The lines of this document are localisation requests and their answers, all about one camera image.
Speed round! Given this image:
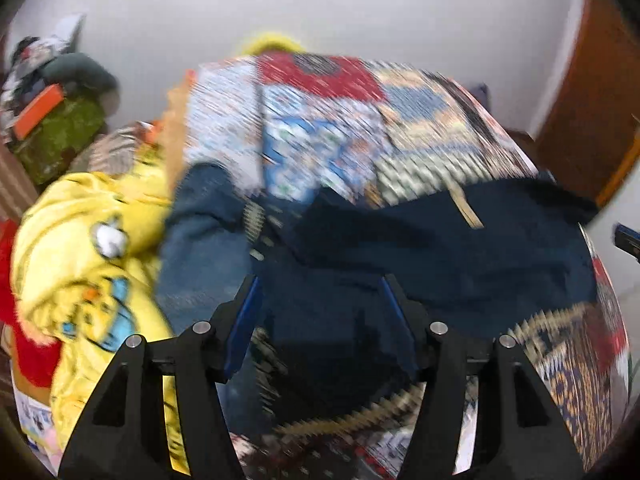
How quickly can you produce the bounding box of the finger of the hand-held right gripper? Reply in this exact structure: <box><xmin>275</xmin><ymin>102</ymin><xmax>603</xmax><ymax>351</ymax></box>
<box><xmin>614</xmin><ymin>223</ymin><xmax>640</xmax><ymax>264</ymax></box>

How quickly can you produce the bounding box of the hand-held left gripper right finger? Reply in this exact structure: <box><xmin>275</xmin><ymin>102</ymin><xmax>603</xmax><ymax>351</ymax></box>
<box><xmin>378</xmin><ymin>274</ymin><xmax>587</xmax><ymax>480</ymax></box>

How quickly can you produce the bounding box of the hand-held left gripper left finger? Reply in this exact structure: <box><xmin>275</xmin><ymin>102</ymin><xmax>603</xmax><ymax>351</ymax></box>
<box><xmin>57</xmin><ymin>275</ymin><xmax>264</xmax><ymax>480</ymax></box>

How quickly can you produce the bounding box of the navy patterned hooded garment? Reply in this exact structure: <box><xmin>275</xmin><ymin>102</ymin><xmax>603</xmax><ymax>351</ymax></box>
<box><xmin>220</xmin><ymin>177</ymin><xmax>626</xmax><ymax>442</ymax></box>

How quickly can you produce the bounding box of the pile of clothes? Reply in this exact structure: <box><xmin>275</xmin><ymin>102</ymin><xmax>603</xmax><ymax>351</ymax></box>
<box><xmin>0</xmin><ymin>14</ymin><xmax>87</xmax><ymax>131</ymax></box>

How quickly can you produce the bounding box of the blue denim garment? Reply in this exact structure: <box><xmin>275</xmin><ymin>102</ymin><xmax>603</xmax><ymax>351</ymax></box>
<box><xmin>157</xmin><ymin>162</ymin><xmax>282</xmax><ymax>442</ymax></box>

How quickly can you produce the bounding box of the brown wooden door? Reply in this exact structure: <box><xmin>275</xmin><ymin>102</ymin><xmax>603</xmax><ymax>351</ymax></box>
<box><xmin>534</xmin><ymin>0</ymin><xmax>640</xmax><ymax>207</ymax></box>

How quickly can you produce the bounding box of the yellow printed garment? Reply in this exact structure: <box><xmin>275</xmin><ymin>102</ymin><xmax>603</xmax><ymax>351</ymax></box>
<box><xmin>10</xmin><ymin>159</ymin><xmax>192</xmax><ymax>477</ymax></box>

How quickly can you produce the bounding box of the tan cloth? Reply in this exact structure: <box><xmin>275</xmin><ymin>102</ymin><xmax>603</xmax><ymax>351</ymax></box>
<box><xmin>159</xmin><ymin>80</ymin><xmax>194</xmax><ymax>192</ymax></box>

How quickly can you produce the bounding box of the red fluffy cloth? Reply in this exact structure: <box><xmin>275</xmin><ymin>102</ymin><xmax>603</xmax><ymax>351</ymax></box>
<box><xmin>0</xmin><ymin>220</ymin><xmax>62</xmax><ymax>404</ymax></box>

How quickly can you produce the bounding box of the patchwork bed blanket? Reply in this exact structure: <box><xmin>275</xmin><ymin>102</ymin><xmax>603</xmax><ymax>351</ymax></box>
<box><xmin>184</xmin><ymin>52</ymin><xmax>634</xmax><ymax>480</ymax></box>

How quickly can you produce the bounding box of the striped cloth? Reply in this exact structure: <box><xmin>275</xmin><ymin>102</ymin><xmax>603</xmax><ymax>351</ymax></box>
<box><xmin>82</xmin><ymin>120</ymin><xmax>152</xmax><ymax>177</ymax></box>

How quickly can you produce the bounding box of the green patterned cloth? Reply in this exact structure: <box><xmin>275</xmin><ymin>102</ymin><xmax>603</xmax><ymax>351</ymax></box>
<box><xmin>10</xmin><ymin>95</ymin><xmax>109</xmax><ymax>187</ymax></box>

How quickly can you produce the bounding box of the yellow round object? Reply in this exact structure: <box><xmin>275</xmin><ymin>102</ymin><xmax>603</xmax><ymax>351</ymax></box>
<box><xmin>239</xmin><ymin>31</ymin><xmax>307</xmax><ymax>57</ymax></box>

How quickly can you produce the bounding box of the orange box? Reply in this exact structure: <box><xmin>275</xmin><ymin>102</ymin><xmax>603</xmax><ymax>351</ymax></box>
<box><xmin>12</xmin><ymin>84</ymin><xmax>67</xmax><ymax>139</ymax></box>

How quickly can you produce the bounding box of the grey-green pillow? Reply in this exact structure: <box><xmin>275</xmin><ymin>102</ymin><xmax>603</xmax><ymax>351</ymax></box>
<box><xmin>42</xmin><ymin>52</ymin><xmax>122</xmax><ymax>104</ymax></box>

